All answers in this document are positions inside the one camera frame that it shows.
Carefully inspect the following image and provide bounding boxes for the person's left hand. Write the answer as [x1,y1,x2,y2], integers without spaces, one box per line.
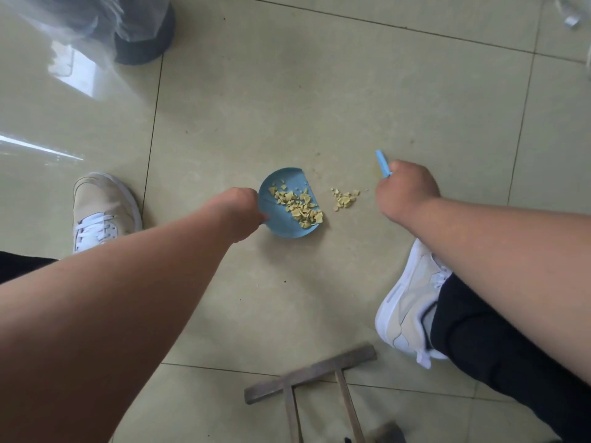
[203,186,268,244]

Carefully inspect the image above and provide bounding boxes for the person's right forearm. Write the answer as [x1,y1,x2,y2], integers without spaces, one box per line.
[406,196,591,386]

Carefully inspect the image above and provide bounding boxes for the grey bin with plastic bag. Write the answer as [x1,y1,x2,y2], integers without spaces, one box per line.
[113,2,176,66]

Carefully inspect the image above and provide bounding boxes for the person's black trousers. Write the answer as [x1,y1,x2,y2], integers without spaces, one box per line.
[0,251,591,443]

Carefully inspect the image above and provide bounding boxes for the person's right hand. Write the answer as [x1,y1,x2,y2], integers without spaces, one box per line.
[374,160,442,226]

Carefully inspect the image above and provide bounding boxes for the blue brush yellow bristles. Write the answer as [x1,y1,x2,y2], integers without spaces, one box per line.
[374,150,393,179]

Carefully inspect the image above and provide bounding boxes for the person's right white shoe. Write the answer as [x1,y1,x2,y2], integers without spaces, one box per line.
[374,238,453,370]

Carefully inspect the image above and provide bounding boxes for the white charging cable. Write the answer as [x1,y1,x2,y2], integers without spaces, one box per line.
[553,0,591,79]

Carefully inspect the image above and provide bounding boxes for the person's left forearm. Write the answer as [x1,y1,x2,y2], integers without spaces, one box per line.
[0,206,234,443]

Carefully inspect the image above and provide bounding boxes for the wooden folding stool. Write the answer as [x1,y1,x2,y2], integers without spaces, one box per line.
[243,341,407,443]

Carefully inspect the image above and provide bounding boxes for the person's left white shoe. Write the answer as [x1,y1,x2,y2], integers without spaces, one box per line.
[72,172,143,254]

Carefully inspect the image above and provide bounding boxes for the blue plastic dustpan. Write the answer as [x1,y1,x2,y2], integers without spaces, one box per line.
[257,167,324,239]

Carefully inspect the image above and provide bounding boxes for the person's white shoe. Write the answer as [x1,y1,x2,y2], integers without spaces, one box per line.
[374,238,453,370]
[72,172,143,254]

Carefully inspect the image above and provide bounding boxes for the pile of yellow crumbs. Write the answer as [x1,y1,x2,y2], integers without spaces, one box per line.
[268,179,362,230]

